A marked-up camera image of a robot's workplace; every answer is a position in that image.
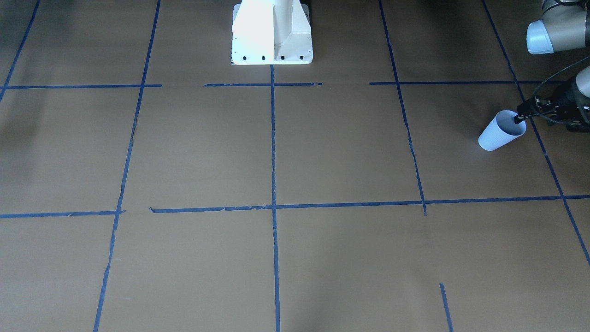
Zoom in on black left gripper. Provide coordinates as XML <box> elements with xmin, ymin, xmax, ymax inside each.
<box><xmin>513</xmin><ymin>77</ymin><xmax>582</xmax><ymax>125</ymax></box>

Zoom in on blue ribbed paper cup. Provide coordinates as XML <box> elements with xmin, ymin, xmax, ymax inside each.
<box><xmin>478</xmin><ymin>110</ymin><xmax>527</xmax><ymax>151</ymax></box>

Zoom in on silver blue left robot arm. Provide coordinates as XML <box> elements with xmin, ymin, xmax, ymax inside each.
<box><xmin>513</xmin><ymin>0</ymin><xmax>590</xmax><ymax>133</ymax></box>

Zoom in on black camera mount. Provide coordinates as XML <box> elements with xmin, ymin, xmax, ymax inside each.
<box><xmin>566</xmin><ymin>107</ymin><xmax>590</xmax><ymax>134</ymax></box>

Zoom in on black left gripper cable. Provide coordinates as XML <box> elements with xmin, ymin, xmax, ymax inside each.
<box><xmin>523</xmin><ymin>58</ymin><xmax>590</xmax><ymax>125</ymax></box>

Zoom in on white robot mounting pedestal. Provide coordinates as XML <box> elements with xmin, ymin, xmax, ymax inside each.
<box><xmin>230</xmin><ymin>0</ymin><xmax>314</xmax><ymax>65</ymax></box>

